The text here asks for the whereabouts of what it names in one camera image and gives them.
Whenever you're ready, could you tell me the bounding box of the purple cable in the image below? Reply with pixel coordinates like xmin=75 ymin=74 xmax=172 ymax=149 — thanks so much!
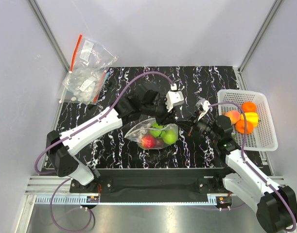
xmin=35 ymin=71 xmax=177 ymax=231
xmin=208 ymin=101 xmax=297 ymax=231

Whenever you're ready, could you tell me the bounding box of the clear bag with coloured zippers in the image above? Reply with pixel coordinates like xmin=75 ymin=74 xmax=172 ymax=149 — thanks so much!
xmin=62 ymin=68 xmax=108 ymax=104

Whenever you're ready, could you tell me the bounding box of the dark purple plum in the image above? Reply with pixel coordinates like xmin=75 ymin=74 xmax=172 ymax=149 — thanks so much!
xmin=154 ymin=138 xmax=164 ymax=149

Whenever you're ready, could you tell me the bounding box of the clear bag with white dots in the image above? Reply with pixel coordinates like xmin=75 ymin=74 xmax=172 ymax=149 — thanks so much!
xmin=124 ymin=118 xmax=179 ymax=150

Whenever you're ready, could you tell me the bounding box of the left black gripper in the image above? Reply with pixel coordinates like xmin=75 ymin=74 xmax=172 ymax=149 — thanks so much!
xmin=141 ymin=96 xmax=177 ymax=126

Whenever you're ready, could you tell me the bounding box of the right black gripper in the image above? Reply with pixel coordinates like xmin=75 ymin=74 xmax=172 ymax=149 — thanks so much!
xmin=175 ymin=110 xmax=219 ymax=142

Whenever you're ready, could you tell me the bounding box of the orange fruit lower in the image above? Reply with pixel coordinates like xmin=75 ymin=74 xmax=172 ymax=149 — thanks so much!
xmin=235 ymin=120 xmax=254 ymax=134

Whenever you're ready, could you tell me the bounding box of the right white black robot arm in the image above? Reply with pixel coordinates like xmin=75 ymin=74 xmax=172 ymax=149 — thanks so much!
xmin=187 ymin=115 xmax=297 ymax=233

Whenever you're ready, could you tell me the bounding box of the white plastic basket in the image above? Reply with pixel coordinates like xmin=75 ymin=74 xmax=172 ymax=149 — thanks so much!
xmin=217 ymin=89 xmax=278 ymax=151

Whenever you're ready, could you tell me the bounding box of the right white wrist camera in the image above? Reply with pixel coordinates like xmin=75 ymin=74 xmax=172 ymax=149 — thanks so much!
xmin=196 ymin=98 xmax=210 ymax=121

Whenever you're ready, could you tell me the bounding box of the black marble pattern mat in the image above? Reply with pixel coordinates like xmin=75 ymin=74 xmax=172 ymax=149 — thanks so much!
xmin=55 ymin=66 xmax=239 ymax=169

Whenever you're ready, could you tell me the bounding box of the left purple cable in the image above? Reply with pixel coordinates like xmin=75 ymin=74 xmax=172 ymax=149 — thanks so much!
xmin=35 ymin=71 xmax=177 ymax=231

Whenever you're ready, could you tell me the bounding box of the peach fruit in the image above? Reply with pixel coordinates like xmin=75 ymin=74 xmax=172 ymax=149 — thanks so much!
xmin=225 ymin=110 xmax=241 ymax=125

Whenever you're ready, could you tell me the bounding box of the green apple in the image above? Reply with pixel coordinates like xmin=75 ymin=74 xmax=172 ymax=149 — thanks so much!
xmin=162 ymin=130 xmax=177 ymax=145

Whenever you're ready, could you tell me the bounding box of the orange fruit top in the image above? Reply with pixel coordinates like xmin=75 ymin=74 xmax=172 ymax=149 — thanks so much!
xmin=242 ymin=101 xmax=257 ymax=113

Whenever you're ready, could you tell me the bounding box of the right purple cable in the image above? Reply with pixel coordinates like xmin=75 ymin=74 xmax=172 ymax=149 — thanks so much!
xmin=208 ymin=101 xmax=297 ymax=231

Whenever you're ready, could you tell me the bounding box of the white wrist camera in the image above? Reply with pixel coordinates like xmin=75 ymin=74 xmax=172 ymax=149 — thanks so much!
xmin=165 ymin=91 xmax=184 ymax=112
xmin=196 ymin=98 xmax=210 ymax=121

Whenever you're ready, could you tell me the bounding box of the red yellow pomegranate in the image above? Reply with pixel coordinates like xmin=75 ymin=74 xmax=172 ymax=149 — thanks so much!
xmin=141 ymin=135 xmax=156 ymax=149

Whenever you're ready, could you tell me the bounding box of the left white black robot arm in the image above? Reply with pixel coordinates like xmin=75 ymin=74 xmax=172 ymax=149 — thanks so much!
xmin=45 ymin=90 xmax=184 ymax=192

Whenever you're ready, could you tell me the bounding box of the clear bag with red zipper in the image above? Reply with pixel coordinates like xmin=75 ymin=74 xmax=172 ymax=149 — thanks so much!
xmin=69 ymin=34 xmax=119 ymax=74

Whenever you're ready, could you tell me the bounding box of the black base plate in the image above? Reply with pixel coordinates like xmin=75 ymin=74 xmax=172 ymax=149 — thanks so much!
xmin=70 ymin=168 xmax=230 ymax=204

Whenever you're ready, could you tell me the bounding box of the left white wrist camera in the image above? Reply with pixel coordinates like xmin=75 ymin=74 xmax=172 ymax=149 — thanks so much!
xmin=165 ymin=91 xmax=184 ymax=112

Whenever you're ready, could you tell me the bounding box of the green bell pepper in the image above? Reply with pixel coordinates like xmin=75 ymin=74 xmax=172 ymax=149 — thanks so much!
xmin=149 ymin=123 xmax=166 ymax=138

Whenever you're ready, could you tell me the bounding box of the yellow bell pepper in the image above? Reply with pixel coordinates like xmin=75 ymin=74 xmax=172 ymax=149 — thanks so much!
xmin=240 ymin=112 xmax=259 ymax=127

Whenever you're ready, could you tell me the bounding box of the orange fruit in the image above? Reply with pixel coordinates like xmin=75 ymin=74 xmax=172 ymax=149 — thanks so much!
xmin=235 ymin=120 xmax=254 ymax=134
xmin=242 ymin=101 xmax=257 ymax=113

